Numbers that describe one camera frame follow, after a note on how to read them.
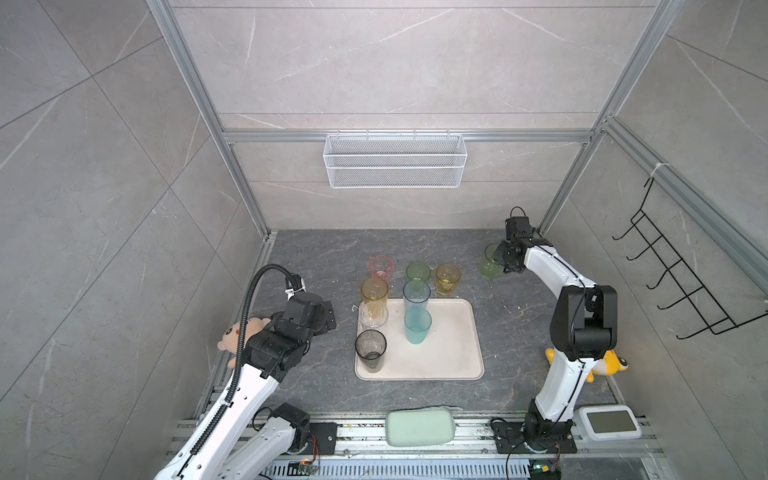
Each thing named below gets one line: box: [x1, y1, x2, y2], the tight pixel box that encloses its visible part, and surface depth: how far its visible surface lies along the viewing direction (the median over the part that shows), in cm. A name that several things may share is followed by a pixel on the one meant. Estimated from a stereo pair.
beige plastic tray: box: [354, 298, 485, 381], surface depth 91 cm
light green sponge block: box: [385, 406, 456, 447], surface depth 74 cm
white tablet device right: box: [573, 405, 642, 441], surface depth 74 cm
